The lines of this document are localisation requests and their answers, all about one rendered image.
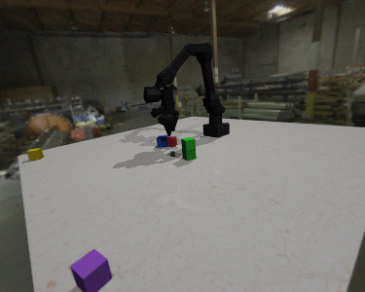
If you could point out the blue block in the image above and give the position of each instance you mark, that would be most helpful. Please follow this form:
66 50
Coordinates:
161 141

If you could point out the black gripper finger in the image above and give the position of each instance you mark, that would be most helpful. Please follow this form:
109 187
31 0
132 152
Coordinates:
174 123
168 127

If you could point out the small yellow cube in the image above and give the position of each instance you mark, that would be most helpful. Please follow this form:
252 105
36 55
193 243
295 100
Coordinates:
35 154

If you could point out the purple block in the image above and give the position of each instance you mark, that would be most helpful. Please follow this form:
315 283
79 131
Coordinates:
91 272

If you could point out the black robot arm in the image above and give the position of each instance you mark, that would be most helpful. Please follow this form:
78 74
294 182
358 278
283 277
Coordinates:
211 102

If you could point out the green block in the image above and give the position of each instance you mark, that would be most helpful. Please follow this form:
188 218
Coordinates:
189 155
188 143

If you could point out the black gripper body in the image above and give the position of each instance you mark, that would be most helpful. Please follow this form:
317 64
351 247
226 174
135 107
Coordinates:
169 112

